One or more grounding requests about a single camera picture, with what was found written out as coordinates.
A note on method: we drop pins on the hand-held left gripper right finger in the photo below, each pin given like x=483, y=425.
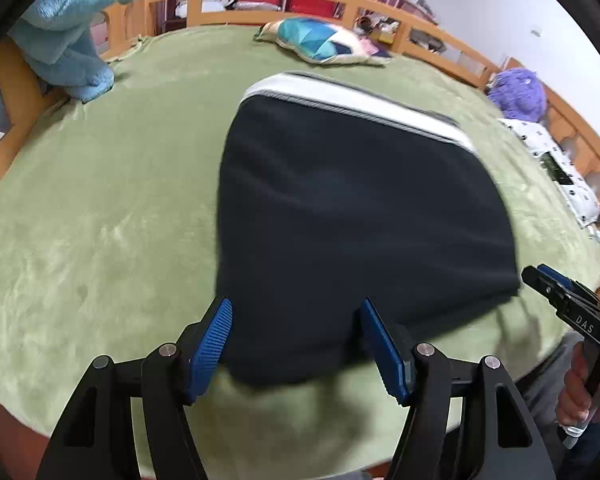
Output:
x=385, y=350

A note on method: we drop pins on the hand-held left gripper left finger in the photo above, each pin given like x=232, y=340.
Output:
x=210, y=345

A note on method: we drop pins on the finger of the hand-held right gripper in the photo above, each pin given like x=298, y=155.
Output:
x=545, y=287
x=560, y=277

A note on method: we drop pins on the black pants with white stripe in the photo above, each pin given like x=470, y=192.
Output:
x=360, y=220

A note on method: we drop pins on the person's right hand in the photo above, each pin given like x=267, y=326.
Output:
x=572, y=390

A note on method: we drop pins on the person's grey trousers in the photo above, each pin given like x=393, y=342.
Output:
x=540, y=390

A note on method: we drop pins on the white patterned cloth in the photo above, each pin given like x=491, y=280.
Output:
x=570, y=180

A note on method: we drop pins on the green fleece blanket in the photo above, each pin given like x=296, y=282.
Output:
x=105, y=210

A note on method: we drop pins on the purple plush toy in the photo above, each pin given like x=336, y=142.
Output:
x=520, y=92

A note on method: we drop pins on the cluttered white desk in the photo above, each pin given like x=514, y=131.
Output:
x=422, y=10

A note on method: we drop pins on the geometric blue pink cushion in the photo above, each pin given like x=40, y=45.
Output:
x=310, y=40

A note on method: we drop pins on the white bag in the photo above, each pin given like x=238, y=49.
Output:
x=210, y=5

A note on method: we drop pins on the light blue plush toy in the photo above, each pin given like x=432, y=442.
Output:
x=65, y=20

